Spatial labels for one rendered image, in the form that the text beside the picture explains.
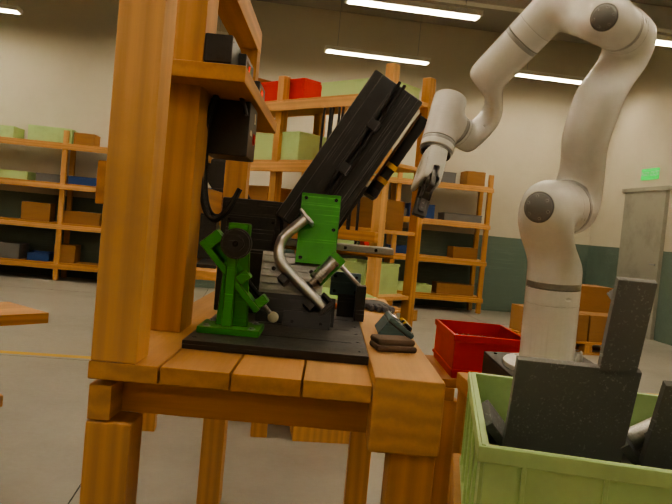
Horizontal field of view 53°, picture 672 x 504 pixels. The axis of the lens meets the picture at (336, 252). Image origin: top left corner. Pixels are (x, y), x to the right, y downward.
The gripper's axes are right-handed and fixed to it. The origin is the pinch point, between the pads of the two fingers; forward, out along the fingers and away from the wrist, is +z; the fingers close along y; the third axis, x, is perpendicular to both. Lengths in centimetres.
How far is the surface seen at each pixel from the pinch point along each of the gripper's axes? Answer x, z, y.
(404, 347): 6.8, 31.7, -7.8
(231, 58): -55, -23, -5
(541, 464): 3, 57, 76
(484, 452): -2, 57, 74
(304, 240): -21.8, 5.1, -37.6
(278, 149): -45, -155, -338
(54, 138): -369, -272, -829
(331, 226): -15.7, -1.1, -36.2
